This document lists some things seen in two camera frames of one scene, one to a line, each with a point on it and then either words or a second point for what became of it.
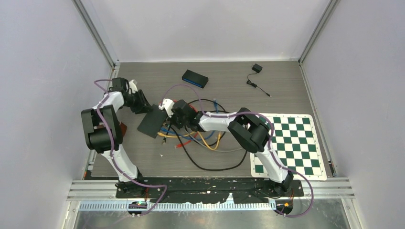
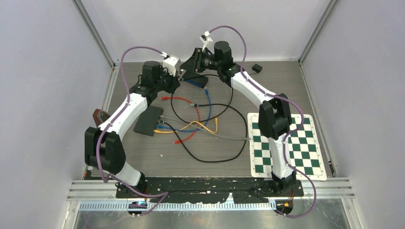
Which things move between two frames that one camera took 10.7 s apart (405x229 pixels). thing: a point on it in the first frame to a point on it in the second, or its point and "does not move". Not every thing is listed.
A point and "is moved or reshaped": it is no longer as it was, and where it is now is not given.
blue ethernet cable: [189, 138] is moved or reshaped
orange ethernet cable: [203, 140] is moved or reshaped
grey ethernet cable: [211, 148] is moved or reshaped
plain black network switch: [153, 121] does not move
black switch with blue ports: [195, 78] does not move
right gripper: [171, 120] to [194, 63]
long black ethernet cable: [200, 164] to [186, 152]
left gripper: [145, 108] to [175, 84]
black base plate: [210, 190] does not move
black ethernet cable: [217, 102] to [207, 119]
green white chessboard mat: [296, 145] does not move
